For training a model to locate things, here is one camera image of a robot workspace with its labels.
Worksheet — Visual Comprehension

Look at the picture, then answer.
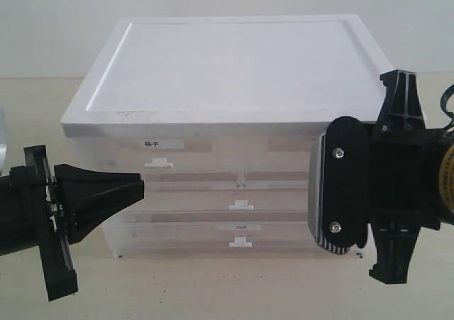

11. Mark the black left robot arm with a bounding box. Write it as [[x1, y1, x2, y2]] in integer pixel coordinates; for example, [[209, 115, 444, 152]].
[[1, 145, 145, 301]]

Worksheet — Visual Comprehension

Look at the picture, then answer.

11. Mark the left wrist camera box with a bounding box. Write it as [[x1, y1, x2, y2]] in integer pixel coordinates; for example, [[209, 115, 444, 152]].
[[0, 108, 7, 173]]

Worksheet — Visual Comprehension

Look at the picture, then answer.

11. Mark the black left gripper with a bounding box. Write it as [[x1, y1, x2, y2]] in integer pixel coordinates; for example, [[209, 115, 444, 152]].
[[9, 145, 144, 302]]

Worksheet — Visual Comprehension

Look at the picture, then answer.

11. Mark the white translucent drawer cabinet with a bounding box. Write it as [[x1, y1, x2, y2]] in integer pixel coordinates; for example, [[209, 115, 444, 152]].
[[60, 13, 425, 260]]

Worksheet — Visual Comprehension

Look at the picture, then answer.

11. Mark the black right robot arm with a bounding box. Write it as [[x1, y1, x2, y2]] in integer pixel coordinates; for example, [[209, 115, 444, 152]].
[[367, 70, 453, 285]]

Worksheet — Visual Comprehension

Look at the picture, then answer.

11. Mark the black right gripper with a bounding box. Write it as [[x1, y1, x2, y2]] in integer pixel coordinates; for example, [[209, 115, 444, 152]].
[[368, 70, 443, 285]]

